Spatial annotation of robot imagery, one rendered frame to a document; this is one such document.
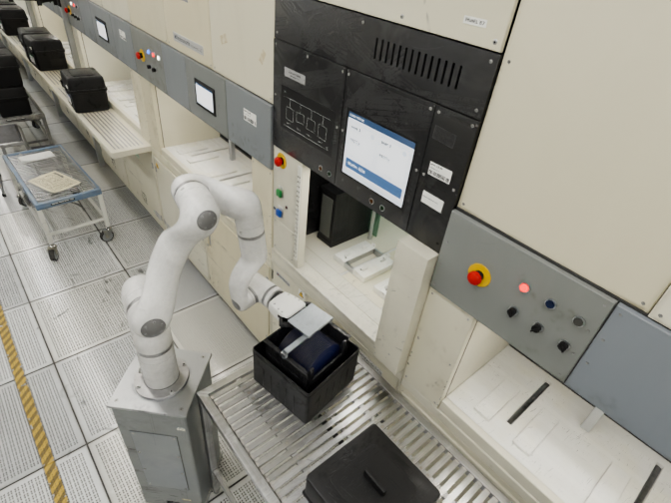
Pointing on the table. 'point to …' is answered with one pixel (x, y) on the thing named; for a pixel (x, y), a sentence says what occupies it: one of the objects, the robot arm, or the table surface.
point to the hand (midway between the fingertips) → (308, 322)
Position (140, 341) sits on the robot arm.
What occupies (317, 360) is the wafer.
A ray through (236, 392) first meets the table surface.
